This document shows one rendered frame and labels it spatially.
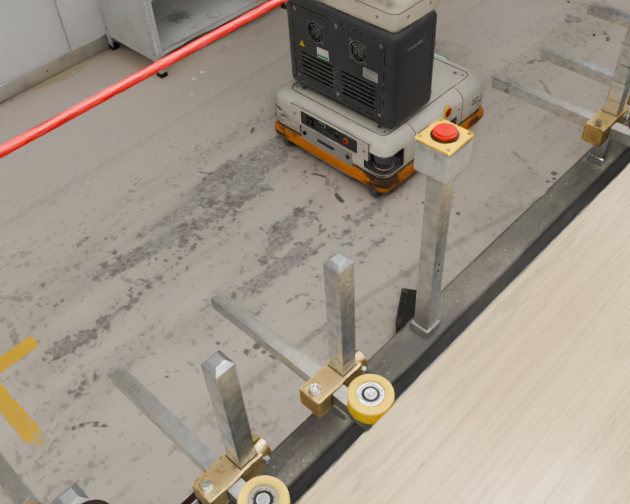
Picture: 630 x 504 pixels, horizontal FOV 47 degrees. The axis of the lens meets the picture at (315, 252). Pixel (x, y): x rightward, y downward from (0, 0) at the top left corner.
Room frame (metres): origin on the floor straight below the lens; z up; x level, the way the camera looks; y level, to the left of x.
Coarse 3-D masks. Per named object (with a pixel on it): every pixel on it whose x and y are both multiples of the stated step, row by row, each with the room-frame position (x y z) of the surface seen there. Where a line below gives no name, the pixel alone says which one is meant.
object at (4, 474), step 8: (0, 456) 0.60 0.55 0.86; (0, 464) 0.59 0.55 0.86; (8, 464) 0.59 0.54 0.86; (0, 472) 0.57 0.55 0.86; (8, 472) 0.57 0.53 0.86; (0, 480) 0.56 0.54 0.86; (8, 480) 0.56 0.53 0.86; (16, 480) 0.56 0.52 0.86; (8, 488) 0.54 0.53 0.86; (16, 488) 0.54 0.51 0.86; (24, 488) 0.54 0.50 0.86; (16, 496) 0.53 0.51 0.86; (24, 496) 0.53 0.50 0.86; (32, 496) 0.53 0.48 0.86
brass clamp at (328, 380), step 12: (360, 360) 0.76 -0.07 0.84; (324, 372) 0.73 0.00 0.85; (336, 372) 0.73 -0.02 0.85; (348, 372) 0.73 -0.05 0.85; (360, 372) 0.74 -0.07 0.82; (324, 384) 0.71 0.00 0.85; (336, 384) 0.71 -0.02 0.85; (348, 384) 0.72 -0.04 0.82; (300, 396) 0.70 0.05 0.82; (312, 396) 0.68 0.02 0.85; (324, 396) 0.68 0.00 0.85; (312, 408) 0.68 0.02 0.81; (324, 408) 0.68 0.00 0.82
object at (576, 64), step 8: (544, 48) 1.80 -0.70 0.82; (552, 48) 1.79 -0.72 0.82; (544, 56) 1.79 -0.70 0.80; (552, 56) 1.77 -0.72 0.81; (560, 56) 1.75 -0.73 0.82; (568, 56) 1.75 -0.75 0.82; (576, 56) 1.75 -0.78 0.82; (560, 64) 1.75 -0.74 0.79; (568, 64) 1.73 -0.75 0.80; (576, 64) 1.71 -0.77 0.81; (584, 64) 1.70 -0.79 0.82; (592, 64) 1.70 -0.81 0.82; (576, 72) 1.71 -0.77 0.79; (584, 72) 1.69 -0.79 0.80; (592, 72) 1.68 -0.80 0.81; (600, 72) 1.66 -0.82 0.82; (608, 72) 1.66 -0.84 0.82; (600, 80) 1.66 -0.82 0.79; (608, 80) 1.64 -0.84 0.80
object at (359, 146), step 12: (300, 108) 2.36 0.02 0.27; (300, 120) 2.36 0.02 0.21; (312, 120) 2.31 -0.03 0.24; (324, 120) 2.27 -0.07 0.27; (324, 132) 2.27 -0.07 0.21; (336, 132) 2.22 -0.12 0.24; (348, 132) 2.18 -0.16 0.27; (348, 144) 2.18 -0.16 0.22; (360, 144) 2.13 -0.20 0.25; (360, 156) 2.13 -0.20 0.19
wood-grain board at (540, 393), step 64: (576, 256) 0.92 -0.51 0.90; (512, 320) 0.78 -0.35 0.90; (576, 320) 0.77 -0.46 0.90; (448, 384) 0.66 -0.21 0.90; (512, 384) 0.65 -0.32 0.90; (576, 384) 0.64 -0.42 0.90; (384, 448) 0.55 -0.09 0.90; (448, 448) 0.54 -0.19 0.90; (512, 448) 0.53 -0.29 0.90; (576, 448) 0.52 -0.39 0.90
